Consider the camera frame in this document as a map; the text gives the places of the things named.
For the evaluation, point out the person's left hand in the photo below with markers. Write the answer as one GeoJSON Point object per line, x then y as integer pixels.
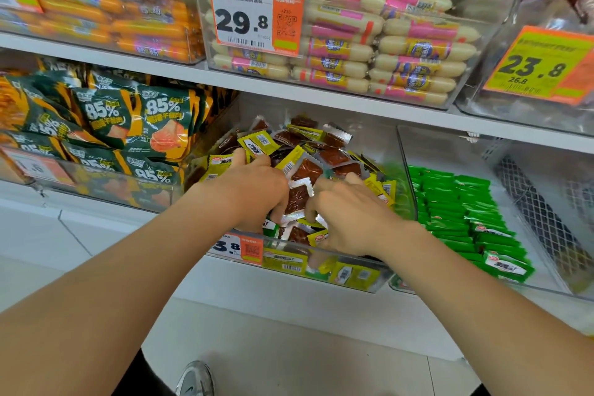
{"type": "Point", "coordinates": [250, 191]}

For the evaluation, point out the person's right hand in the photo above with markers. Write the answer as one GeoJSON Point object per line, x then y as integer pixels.
{"type": "Point", "coordinates": [355, 219]}

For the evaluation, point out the person's left thumb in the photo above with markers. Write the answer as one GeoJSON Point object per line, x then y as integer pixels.
{"type": "Point", "coordinates": [280, 213]}

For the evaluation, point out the person's right thumb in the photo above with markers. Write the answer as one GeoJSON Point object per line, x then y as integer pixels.
{"type": "Point", "coordinates": [312, 212]}

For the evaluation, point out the brown silver-edged snack packet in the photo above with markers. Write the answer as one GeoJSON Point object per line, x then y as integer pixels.
{"type": "Point", "coordinates": [297, 198]}

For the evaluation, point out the person's right forearm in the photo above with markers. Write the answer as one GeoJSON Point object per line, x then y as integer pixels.
{"type": "Point", "coordinates": [487, 312]}

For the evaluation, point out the person's left forearm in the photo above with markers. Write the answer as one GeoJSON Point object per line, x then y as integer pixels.
{"type": "Point", "coordinates": [106, 293]}

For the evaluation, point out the small white orange price tag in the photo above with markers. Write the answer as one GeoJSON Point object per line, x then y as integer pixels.
{"type": "Point", "coordinates": [236, 247]}

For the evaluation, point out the pile of yellow brown packets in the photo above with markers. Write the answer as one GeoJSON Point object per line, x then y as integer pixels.
{"type": "Point", "coordinates": [320, 154]}

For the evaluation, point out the white base shelf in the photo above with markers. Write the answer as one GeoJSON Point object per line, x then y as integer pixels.
{"type": "Point", "coordinates": [278, 298]}

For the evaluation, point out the clear bin with small tag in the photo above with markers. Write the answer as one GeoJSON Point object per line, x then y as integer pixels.
{"type": "Point", "coordinates": [394, 159]}

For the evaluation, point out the pile of green packets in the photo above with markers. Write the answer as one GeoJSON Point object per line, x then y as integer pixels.
{"type": "Point", "coordinates": [468, 224]}

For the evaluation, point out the pile of pink white sausages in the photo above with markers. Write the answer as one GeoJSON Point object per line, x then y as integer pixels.
{"type": "Point", "coordinates": [366, 38]}

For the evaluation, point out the grey shoe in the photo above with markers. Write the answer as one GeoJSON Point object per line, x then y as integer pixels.
{"type": "Point", "coordinates": [196, 379]}

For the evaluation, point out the white shelf board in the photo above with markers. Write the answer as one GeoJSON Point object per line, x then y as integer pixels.
{"type": "Point", "coordinates": [153, 71]}

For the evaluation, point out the pile of dark green pouches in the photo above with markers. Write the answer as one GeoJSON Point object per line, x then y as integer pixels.
{"type": "Point", "coordinates": [106, 131]}

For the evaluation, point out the large white orange price tag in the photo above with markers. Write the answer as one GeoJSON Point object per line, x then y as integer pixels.
{"type": "Point", "coordinates": [250, 17]}

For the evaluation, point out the black trousers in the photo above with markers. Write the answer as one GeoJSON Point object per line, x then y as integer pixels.
{"type": "Point", "coordinates": [134, 377]}

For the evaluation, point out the clear bin with green packets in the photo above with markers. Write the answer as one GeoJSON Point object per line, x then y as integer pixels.
{"type": "Point", "coordinates": [533, 168]}

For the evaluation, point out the clear bin with green pouches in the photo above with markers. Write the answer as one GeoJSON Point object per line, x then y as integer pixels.
{"type": "Point", "coordinates": [55, 180]}

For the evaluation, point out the metal mesh panel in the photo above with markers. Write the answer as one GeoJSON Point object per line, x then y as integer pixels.
{"type": "Point", "coordinates": [545, 219]}

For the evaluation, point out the faded white orange price tag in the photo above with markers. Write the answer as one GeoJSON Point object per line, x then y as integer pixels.
{"type": "Point", "coordinates": [39, 167]}

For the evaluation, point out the pile of orange sausages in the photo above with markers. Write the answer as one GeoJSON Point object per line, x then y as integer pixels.
{"type": "Point", "coordinates": [111, 24]}

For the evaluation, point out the clear bin with yellow tag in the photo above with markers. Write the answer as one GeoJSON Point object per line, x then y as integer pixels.
{"type": "Point", "coordinates": [557, 103]}

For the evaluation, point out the yellow orange price tag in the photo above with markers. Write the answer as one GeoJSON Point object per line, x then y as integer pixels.
{"type": "Point", "coordinates": [540, 64]}

